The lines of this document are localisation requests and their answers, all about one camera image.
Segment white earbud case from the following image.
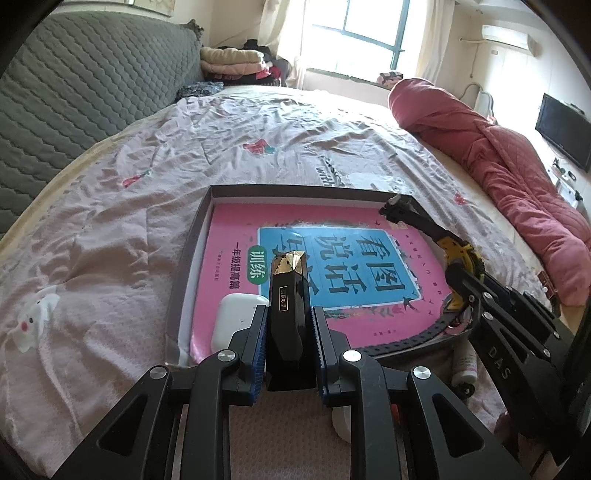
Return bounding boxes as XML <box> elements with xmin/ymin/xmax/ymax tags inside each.
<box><xmin>212</xmin><ymin>294</ymin><xmax>271</xmax><ymax>359</ymax></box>

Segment pink book with blue label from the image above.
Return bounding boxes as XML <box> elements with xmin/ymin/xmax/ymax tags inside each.
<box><xmin>189</xmin><ymin>203</ymin><xmax>455</xmax><ymax>363</ymax></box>

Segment cream curtain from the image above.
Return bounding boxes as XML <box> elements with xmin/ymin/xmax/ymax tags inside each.
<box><xmin>257</xmin><ymin>0</ymin><xmax>315</xmax><ymax>89</ymax></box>
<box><xmin>392</xmin><ymin>0</ymin><xmax>463</xmax><ymax>93</ymax></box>

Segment white air conditioner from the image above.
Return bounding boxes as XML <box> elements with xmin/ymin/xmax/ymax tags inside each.
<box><xmin>480</xmin><ymin>25</ymin><xmax>539</xmax><ymax>57</ymax></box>

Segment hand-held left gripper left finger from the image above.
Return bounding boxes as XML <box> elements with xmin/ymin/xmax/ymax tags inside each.
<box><xmin>51</xmin><ymin>305</ymin><xmax>269</xmax><ymax>480</ymax></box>

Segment blue floral cloth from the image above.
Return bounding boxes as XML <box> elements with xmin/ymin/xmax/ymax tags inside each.
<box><xmin>177</xmin><ymin>82</ymin><xmax>225</xmax><ymax>100</ymax></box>

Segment black flat television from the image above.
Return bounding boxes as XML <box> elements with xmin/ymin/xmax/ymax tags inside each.
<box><xmin>534</xmin><ymin>92</ymin><xmax>591</xmax><ymax>172</ymax></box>

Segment black and yellow wristwatch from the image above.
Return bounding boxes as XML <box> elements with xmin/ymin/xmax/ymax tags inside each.
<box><xmin>360</xmin><ymin>194</ymin><xmax>486</xmax><ymax>359</ymax></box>

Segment grey quilted headboard cover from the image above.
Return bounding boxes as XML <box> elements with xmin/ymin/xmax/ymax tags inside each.
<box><xmin>0</xmin><ymin>11</ymin><xmax>205</xmax><ymax>234</ymax></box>

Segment pink quilted blanket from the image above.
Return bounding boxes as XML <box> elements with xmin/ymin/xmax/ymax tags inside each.
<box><xmin>387</xmin><ymin>77</ymin><xmax>591</xmax><ymax>308</ymax></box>

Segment grey cardboard box tray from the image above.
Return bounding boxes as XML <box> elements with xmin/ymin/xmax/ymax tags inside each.
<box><xmin>177</xmin><ymin>185</ymin><xmax>468</xmax><ymax>367</ymax></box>

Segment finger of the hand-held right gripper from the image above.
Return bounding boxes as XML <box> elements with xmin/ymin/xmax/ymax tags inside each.
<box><xmin>480</xmin><ymin>272</ymin><xmax>562</xmax><ymax>366</ymax></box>
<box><xmin>444</xmin><ymin>261</ymin><xmax>567</xmax><ymax>416</ymax></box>

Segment white wire frame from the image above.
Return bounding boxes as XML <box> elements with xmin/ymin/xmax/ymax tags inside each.
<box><xmin>461</xmin><ymin>82</ymin><xmax>498</xmax><ymax>124</ymax></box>

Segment pile of folded clothes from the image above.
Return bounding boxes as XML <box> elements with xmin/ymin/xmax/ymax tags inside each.
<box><xmin>200</xmin><ymin>39</ymin><xmax>293</xmax><ymax>87</ymax></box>

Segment black gold-capped bottle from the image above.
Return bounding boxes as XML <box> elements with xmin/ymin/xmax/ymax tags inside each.
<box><xmin>266</xmin><ymin>251</ymin><xmax>315</xmax><ymax>393</ymax></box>

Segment small brown object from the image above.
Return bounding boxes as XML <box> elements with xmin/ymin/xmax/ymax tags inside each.
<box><xmin>537</xmin><ymin>270</ymin><xmax>562</xmax><ymax>320</ymax></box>

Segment pink printed bedsheet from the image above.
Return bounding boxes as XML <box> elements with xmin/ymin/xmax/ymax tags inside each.
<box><xmin>0</xmin><ymin>85</ymin><xmax>555</xmax><ymax>462</ymax></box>

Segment white bottle with black cap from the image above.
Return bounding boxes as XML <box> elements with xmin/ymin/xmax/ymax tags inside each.
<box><xmin>450</xmin><ymin>340</ymin><xmax>479</xmax><ymax>398</ymax></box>

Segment window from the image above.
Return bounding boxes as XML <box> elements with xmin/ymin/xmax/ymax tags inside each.
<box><xmin>308</xmin><ymin>0</ymin><xmax>410</xmax><ymax>80</ymax></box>

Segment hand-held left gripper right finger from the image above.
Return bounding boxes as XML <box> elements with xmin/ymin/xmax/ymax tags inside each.
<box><xmin>313</xmin><ymin>305</ymin><xmax>529</xmax><ymax>480</ymax></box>

